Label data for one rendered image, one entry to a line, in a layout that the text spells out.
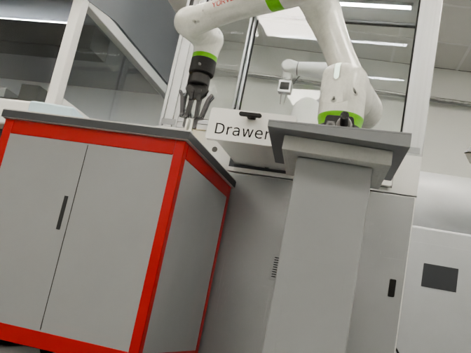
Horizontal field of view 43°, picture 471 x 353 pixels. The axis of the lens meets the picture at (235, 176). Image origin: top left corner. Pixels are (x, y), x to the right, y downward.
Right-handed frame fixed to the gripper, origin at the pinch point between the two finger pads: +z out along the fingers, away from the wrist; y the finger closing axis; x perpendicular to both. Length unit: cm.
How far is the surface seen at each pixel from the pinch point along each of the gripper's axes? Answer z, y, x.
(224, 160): 4.4, -10.7, -20.4
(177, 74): -28.6, 16.1, -22.9
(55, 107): 9.2, 34.3, 32.3
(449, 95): -166, -139, -337
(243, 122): -0.3, -21.6, 14.5
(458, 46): -192, -134, -291
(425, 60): -43, -79, -14
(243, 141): 5.8, -22.8, 14.6
